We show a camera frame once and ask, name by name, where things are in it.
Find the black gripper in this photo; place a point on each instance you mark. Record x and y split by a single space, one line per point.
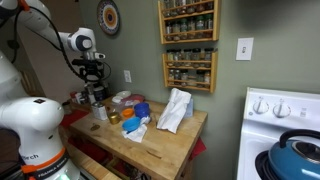
89 70

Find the rectangular silver metal tin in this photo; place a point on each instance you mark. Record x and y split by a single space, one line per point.
99 111

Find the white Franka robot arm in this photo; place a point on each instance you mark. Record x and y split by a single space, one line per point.
33 116

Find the black labelled jar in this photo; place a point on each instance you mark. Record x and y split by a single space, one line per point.
100 93

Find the translucent round plastic lid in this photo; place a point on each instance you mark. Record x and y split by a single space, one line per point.
124 94

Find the clear zip plastic bag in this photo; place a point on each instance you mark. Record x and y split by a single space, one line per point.
120 105

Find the red ribbed silicone mat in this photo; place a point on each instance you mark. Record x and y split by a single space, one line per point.
74 117

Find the orange round plastic lid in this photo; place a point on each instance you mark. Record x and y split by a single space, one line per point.
127 113

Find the red lidded plastic container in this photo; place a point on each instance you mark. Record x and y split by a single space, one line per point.
135 99

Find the light blue plastic bowl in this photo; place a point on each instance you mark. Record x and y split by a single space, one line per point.
130 124

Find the dark blue plastic cup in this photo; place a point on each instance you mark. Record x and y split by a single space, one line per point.
142 109

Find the crumpled white napkin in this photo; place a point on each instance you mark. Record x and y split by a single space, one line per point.
136 135

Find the glass spice jar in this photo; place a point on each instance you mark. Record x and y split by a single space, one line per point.
187 56
208 55
208 21
169 28
196 55
178 56
176 26
184 77
191 24
207 79
200 22
177 76
183 25
171 76
170 56

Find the wooden butcher block table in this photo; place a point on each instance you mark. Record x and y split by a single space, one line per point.
150 146

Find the white crumpled cloth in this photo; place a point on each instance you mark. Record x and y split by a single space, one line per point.
174 111

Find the red hanging cloth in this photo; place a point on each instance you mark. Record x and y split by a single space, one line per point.
198 148

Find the wooden spice rack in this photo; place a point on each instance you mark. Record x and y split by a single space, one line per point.
216 23
214 76

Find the white stove knob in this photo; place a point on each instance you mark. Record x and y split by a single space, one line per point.
261 106
282 109

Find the white kitchen stove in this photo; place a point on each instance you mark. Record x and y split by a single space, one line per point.
266 133

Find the blue kettle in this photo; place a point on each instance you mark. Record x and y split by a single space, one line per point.
290 163

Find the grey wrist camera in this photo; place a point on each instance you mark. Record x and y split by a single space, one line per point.
99 56

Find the white wall power outlet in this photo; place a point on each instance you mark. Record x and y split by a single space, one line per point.
127 76

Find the colourful decorative wall plate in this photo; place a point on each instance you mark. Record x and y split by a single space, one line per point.
108 16

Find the white wall light switch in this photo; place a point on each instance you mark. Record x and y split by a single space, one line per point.
244 49

